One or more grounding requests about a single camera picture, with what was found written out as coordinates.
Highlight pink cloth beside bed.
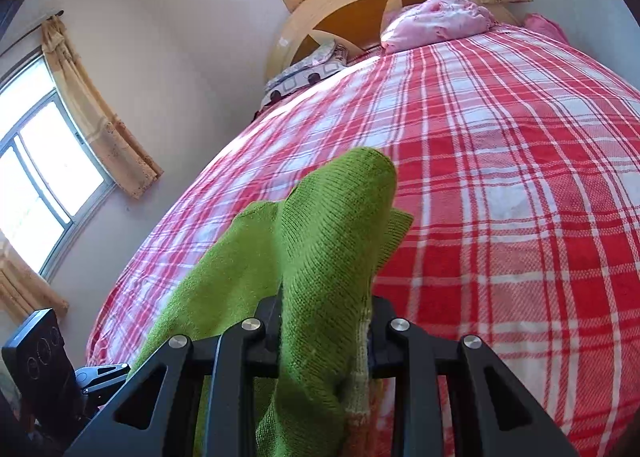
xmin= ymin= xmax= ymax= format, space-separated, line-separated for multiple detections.
xmin=523 ymin=13 xmax=568 ymax=44

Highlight pink pillow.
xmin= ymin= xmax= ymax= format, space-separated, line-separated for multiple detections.
xmin=380 ymin=0 xmax=498 ymax=53

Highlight black camera box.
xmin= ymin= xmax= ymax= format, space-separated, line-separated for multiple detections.
xmin=1 ymin=307 xmax=82 ymax=442

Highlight yellow side window curtain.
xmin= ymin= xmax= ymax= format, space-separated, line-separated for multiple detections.
xmin=41 ymin=16 xmax=163 ymax=199

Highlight wooden arched headboard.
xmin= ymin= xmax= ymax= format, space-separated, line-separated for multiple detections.
xmin=265 ymin=0 xmax=518 ymax=80

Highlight side window frame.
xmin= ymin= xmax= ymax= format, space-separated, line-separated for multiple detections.
xmin=1 ymin=51 xmax=114 ymax=278

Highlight green knitted striped sweater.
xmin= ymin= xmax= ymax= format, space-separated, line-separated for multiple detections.
xmin=140 ymin=147 xmax=412 ymax=456

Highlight red white plaid bedspread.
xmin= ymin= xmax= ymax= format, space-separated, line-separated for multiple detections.
xmin=86 ymin=25 xmax=639 ymax=456

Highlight white patterned pillow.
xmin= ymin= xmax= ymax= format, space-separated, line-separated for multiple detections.
xmin=260 ymin=41 xmax=348 ymax=110

